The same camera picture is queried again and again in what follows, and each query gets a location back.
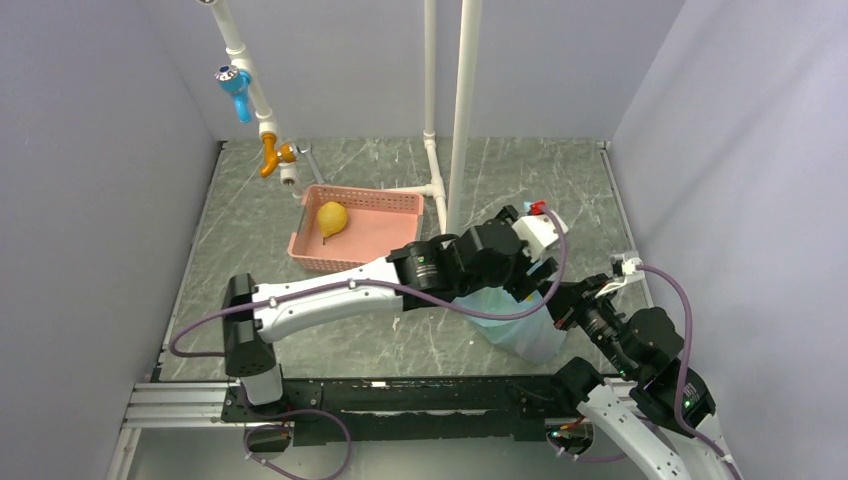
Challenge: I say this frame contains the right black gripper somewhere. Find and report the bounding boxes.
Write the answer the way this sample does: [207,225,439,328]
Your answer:
[539,270,637,376]

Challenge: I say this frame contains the light blue plastic bag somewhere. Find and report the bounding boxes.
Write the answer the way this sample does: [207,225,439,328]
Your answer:
[453,287,567,365]

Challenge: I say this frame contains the yellow fake pear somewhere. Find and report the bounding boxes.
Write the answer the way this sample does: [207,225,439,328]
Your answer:
[316,201,348,239]

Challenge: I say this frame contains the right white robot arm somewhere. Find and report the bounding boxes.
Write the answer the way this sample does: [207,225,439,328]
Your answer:
[541,274,742,479]

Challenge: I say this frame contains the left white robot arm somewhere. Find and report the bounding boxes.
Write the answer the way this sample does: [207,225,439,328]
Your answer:
[222,202,569,420]

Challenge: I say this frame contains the pink plastic basket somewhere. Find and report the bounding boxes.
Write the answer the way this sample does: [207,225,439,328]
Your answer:
[288,185,424,273]

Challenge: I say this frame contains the silver wrench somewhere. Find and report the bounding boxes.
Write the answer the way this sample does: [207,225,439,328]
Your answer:
[297,142,325,184]

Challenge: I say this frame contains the orange plastic faucet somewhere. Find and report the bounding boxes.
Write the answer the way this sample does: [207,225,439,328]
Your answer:
[258,132,297,178]

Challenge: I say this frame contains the blue plastic faucet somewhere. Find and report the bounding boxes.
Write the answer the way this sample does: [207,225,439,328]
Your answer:
[214,64,252,124]

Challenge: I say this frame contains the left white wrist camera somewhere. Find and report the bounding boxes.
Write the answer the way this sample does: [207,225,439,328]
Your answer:
[511,201,569,261]

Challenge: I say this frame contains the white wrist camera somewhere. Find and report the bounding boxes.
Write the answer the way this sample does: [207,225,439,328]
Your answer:
[511,201,569,261]
[595,250,645,299]

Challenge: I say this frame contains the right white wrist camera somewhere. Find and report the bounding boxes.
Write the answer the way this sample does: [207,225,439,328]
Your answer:
[595,250,645,299]

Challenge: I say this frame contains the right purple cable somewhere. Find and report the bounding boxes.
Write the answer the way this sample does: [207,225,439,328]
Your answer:
[546,263,743,480]

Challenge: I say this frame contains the purple cable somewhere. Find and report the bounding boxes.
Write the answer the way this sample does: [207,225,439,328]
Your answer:
[168,205,570,480]
[546,263,743,480]

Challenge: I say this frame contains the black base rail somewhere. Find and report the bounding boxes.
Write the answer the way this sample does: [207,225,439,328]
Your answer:
[220,375,578,446]

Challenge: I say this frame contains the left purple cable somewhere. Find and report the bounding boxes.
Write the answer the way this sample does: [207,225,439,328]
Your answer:
[168,205,570,480]

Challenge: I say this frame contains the white pvc pipe frame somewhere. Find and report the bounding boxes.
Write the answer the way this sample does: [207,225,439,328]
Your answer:
[198,0,484,236]

